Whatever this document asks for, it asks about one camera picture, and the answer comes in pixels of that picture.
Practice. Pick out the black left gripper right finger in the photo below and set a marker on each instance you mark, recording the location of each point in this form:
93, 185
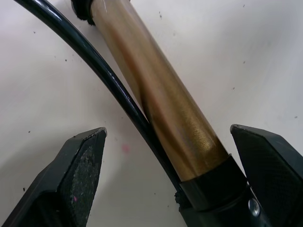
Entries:
267, 165

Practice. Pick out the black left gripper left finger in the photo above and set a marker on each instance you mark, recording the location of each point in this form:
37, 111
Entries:
71, 179

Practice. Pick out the gold hand pump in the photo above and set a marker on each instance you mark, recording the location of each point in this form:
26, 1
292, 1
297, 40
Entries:
165, 101

